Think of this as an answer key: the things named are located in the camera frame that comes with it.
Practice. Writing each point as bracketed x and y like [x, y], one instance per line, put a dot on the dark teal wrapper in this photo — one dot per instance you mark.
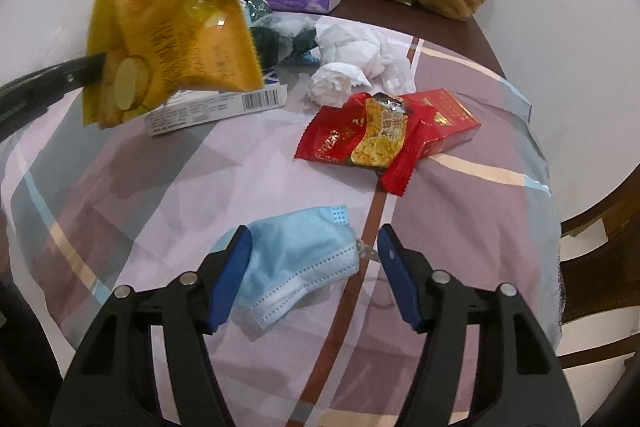
[275, 42]

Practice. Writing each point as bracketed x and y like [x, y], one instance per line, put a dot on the blue face mask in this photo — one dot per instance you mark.
[295, 257]

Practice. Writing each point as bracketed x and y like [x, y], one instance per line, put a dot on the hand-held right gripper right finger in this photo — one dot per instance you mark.
[397, 277]

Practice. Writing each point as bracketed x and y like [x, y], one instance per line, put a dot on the large white tissue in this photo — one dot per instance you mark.
[360, 47]

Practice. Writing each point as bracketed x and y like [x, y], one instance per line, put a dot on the orange snack packet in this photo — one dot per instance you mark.
[170, 27]

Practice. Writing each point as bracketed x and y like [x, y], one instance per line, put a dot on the wooden chair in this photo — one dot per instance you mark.
[600, 257]

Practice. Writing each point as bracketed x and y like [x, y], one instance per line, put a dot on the red snack wrapper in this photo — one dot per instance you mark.
[330, 139]

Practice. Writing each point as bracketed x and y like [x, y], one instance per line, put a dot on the pink checked tablecloth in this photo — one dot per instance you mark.
[175, 187]

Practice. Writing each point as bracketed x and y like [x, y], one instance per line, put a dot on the white barcode carton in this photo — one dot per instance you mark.
[210, 109]

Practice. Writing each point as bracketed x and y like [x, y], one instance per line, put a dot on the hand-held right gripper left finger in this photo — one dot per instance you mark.
[227, 277]

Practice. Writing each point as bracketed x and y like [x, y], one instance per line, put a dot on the yellow snack wrapper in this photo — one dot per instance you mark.
[382, 132]

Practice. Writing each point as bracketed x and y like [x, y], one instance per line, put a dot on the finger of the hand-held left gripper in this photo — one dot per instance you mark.
[60, 74]

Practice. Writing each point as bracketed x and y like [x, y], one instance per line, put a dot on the red cigarette box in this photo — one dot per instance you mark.
[450, 119]

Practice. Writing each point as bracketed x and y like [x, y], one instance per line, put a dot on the small white tissue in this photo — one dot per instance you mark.
[335, 79]

